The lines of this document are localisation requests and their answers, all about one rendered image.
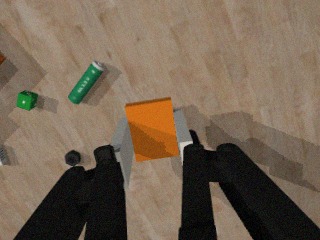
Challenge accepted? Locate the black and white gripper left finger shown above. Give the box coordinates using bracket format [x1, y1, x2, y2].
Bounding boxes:
[13, 117, 134, 240]

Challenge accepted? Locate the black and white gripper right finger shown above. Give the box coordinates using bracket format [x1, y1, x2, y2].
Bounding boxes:
[173, 109, 320, 240]

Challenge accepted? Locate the green aa battery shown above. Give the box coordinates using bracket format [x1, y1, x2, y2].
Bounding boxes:
[68, 60, 105, 104]

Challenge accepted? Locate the orange three-bin rack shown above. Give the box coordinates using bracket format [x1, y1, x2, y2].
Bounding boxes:
[0, 53, 5, 65]

